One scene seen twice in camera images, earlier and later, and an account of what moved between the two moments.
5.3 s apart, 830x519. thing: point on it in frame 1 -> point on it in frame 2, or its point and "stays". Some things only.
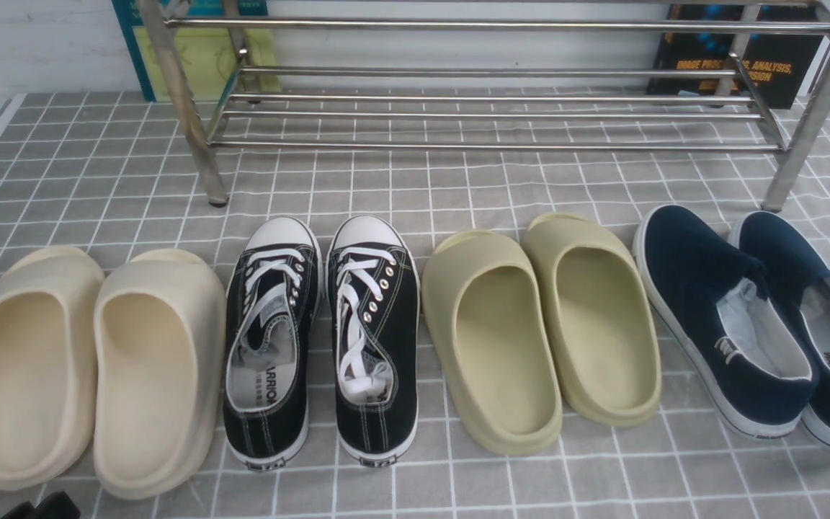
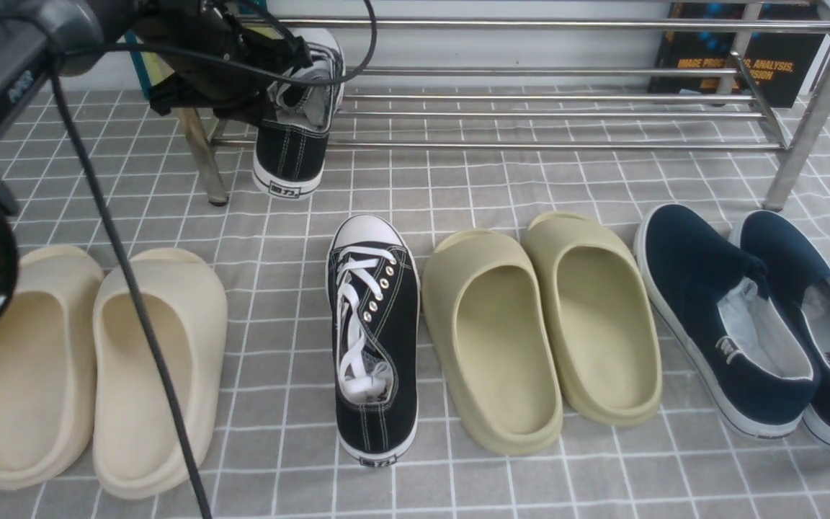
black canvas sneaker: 276,287 -> 291,148
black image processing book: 777,64 stays
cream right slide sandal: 160,335 stays
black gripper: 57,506 -> 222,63
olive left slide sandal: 485,315 stays
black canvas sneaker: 372,288 stays
